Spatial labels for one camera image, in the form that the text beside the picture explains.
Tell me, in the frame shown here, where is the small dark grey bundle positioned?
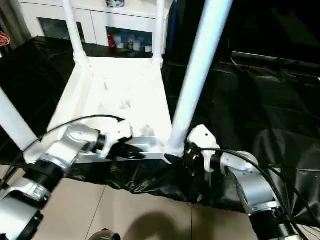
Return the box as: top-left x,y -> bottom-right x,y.
106,0 -> 126,8

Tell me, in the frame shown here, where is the dark left robot foot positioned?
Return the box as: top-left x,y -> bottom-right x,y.
87,228 -> 121,240

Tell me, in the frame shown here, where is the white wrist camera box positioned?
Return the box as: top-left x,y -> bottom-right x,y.
102,119 -> 134,160
187,125 -> 221,174

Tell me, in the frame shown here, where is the red wire coil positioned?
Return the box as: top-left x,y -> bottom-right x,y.
0,32 -> 11,47

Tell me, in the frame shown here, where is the white plastic table leg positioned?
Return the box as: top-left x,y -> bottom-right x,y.
164,0 -> 234,157
61,0 -> 92,69
151,0 -> 167,67
0,86 -> 40,151

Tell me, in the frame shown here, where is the black work mat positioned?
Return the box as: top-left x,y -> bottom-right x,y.
0,36 -> 320,227

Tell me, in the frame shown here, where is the white cabinet with glass doors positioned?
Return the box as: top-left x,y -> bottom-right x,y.
17,0 -> 175,54

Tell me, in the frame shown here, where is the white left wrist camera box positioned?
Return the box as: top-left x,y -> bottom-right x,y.
102,119 -> 134,160

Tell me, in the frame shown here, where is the black rail bar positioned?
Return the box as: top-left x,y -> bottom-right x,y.
231,50 -> 320,69

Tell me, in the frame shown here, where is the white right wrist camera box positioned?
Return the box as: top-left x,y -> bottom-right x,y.
187,125 -> 221,174

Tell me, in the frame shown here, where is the white plastic table top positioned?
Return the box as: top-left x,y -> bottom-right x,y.
22,56 -> 184,166

